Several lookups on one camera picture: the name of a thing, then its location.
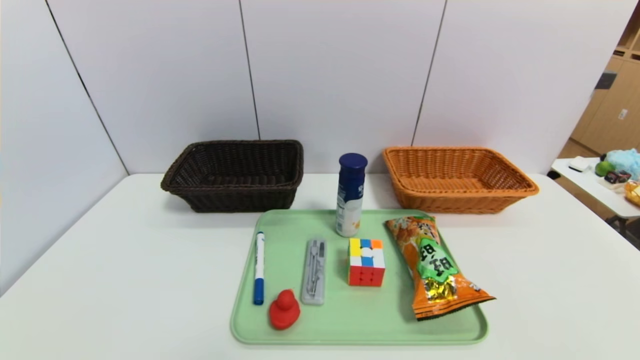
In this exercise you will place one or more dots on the blue capped white bottle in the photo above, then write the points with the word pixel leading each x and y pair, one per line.
pixel 351 200

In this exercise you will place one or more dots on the multicolour puzzle cube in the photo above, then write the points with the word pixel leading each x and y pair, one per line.
pixel 366 272

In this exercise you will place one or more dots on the white blue marker pen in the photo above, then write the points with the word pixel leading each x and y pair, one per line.
pixel 259 270

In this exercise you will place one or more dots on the orange green snack bag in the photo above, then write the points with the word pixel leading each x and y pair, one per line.
pixel 435 270

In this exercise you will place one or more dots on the dark brown wicker basket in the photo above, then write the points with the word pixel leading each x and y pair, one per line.
pixel 235 200

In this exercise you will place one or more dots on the orange wicker basket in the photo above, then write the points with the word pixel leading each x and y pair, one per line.
pixel 450 202

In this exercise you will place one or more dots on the small yellow wicker basket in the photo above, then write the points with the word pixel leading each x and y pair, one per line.
pixel 634 192

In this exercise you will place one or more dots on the grey clear compass case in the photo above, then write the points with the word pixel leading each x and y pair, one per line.
pixel 314 295

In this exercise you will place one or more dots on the red rubber duck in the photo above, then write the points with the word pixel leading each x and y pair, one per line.
pixel 284 315

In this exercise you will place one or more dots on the light green plastic tray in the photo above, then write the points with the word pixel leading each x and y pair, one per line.
pixel 400 320

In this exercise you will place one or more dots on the small white flat box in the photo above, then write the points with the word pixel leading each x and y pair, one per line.
pixel 580 164

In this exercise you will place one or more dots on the white side table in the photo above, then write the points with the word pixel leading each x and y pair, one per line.
pixel 590 189

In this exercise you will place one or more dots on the small white flat tray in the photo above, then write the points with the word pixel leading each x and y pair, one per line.
pixel 602 184

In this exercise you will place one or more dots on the green round fruit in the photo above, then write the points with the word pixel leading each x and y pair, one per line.
pixel 603 169

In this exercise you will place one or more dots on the light wooden cabinet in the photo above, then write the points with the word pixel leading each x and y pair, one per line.
pixel 610 125

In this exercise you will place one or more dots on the small dark printed box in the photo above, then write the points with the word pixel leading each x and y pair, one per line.
pixel 617 176

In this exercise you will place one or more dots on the light blue bath pouf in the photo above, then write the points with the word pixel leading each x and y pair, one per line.
pixel 625 161

